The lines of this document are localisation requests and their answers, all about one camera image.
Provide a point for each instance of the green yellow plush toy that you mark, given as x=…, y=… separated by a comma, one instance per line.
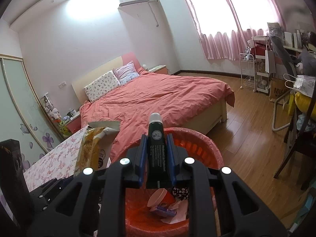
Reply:
x=64, y=129

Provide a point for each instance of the black white floral scrunchie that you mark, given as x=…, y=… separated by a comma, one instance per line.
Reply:
x=180, y=193

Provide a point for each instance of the floral white pillow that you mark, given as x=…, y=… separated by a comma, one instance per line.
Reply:
x=101, y=86

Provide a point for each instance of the clear tube of plush toys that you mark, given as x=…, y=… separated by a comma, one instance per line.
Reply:
x=50, y=109

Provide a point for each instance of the floral pink white tablecloth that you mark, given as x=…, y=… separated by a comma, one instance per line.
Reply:
x=58, y=163

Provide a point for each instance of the beige paper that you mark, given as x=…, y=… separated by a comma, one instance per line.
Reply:
x=181, y=213

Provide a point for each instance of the pink window curtain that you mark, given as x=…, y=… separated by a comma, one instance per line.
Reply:
x=225, y=26

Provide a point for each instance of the striped pink pillow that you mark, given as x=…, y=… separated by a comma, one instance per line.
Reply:
x=126, y=73

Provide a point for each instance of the flower printed sliding wardrobe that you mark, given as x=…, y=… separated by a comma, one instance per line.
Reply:
x=22, y=116

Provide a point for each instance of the yellow gold snack box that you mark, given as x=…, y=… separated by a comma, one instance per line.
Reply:
x=96, y=145

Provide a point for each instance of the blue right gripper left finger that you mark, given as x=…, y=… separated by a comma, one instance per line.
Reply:
x=140, y=160

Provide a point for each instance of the coral pink bed duvet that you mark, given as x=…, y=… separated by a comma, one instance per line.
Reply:
x=192, y=102

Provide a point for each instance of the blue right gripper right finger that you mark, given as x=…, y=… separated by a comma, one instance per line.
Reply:
x=171, y=160

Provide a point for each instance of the pink left nightstand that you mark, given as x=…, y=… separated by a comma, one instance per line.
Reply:
x=74, y=123

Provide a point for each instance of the pink right nightstand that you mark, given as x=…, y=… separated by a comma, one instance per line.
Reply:
x=159, y=69

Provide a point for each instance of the white wire rack shelf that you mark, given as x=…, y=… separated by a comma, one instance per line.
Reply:
x=247, y=71

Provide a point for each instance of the white wall socket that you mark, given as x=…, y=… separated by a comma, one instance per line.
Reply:
x=63, y=84

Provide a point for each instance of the white paper shopping bag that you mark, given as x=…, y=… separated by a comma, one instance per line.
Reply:
x=302, y=83

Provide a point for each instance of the dark green lip balm tube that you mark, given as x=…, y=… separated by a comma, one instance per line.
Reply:
x=157, y=157

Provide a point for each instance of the pink nightstand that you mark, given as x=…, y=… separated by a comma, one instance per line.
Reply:
x=159, y=69
x=74, y=123

